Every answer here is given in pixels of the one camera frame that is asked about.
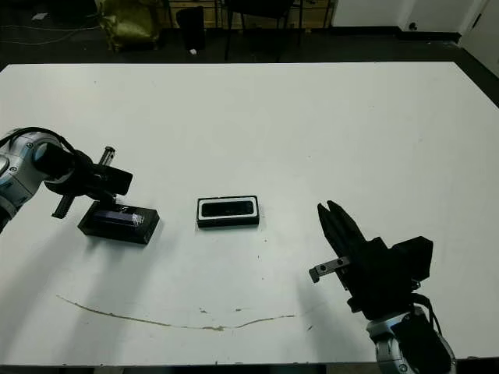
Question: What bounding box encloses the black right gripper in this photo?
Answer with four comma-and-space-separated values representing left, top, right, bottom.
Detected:
309, 199, 421, 322

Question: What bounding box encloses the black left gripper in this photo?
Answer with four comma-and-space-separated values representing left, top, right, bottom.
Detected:
45, 146, 119, 219

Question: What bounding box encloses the black box lid with picture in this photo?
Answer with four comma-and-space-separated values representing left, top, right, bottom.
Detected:
77, 202, 161, 246

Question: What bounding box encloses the black slim camera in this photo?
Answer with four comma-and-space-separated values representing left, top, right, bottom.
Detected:
201, 199, 255, 218

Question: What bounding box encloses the black box with white liner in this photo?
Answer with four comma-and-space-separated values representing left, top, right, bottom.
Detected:
196, 195, 261, 231

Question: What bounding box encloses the yellow-green bag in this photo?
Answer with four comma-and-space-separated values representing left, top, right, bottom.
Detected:
97, 0, 161, 51

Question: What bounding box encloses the black waste bin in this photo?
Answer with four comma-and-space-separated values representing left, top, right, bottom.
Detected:
175, 5, 206, 51

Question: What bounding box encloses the white door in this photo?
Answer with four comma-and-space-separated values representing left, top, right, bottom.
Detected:
459, 0, 499, 77

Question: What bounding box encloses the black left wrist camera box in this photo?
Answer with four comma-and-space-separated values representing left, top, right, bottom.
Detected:
91, 165, 134, 196

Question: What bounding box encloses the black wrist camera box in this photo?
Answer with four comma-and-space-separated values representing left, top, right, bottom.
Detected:
91, 165, 134, 196
389, 235, 434, 282

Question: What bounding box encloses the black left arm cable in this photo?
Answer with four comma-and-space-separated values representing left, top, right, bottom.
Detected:
0, 126, 94, 168

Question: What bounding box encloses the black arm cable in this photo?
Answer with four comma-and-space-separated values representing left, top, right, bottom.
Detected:
412, 290, 445, 340
0, 126, 94, 168

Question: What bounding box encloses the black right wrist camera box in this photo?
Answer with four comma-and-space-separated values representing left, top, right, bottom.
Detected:
389, 235, 434, 282

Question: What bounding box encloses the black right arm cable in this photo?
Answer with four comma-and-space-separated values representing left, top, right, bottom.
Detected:
412, 290, 445, 340

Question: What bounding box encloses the white floor cable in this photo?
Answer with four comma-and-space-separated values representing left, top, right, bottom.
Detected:
0, 22, 101, 44

